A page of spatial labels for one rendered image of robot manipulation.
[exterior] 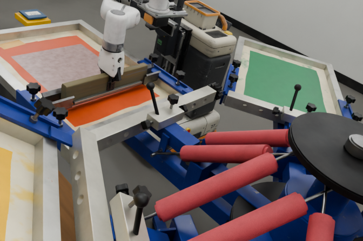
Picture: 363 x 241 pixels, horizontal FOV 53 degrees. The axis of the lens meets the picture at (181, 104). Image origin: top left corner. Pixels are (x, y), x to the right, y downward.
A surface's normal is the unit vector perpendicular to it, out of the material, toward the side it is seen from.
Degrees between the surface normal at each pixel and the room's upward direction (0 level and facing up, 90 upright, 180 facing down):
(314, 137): 0
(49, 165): 32
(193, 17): 92
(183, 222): 0
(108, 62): 91
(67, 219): 0
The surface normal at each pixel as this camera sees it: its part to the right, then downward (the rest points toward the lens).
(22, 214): 0.69, -0.68
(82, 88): 0.71, 0.52
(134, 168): 0.23, -0.81
